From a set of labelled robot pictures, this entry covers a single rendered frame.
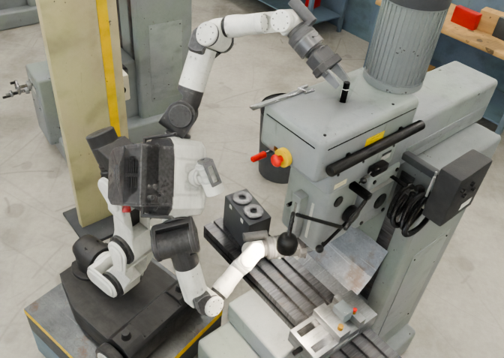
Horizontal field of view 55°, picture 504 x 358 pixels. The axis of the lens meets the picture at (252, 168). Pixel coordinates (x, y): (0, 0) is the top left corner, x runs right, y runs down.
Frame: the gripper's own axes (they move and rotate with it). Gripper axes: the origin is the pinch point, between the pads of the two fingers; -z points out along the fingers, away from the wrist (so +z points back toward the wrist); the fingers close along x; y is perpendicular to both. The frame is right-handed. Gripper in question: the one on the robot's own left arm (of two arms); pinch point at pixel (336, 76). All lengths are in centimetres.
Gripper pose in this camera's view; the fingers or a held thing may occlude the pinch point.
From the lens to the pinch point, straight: 153.7
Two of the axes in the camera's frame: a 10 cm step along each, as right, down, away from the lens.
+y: 4.7, -4.5, -7.6
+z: -6.4, -7.6, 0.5
